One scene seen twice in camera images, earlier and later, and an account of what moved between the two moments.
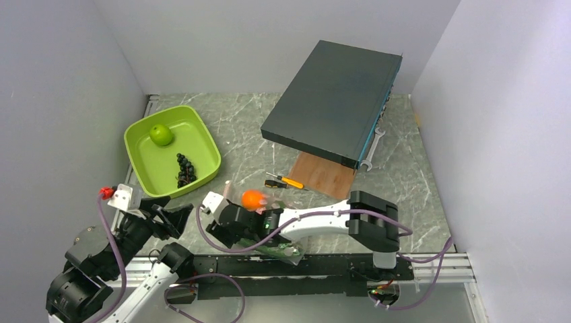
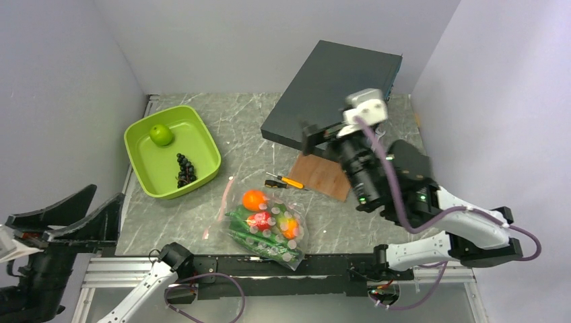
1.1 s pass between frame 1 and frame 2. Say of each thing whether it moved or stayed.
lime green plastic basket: stayed
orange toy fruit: stayed
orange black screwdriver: stayed
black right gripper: moved
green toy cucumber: stayed
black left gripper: moved
